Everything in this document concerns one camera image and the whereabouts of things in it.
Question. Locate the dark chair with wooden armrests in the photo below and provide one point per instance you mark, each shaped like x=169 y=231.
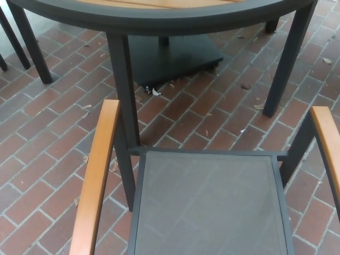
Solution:
x=210 y=202

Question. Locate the dark neighbouring chair legs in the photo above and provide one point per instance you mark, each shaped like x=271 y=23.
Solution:
x=18 y=47

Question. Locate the white crumpled wrapper scrap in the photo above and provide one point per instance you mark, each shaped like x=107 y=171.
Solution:
x=156 y=92

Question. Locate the black square umbrella base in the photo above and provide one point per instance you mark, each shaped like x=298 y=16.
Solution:
x=180 y=63

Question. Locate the round dark patio table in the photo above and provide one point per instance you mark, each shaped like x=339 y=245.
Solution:
x=170 y=16

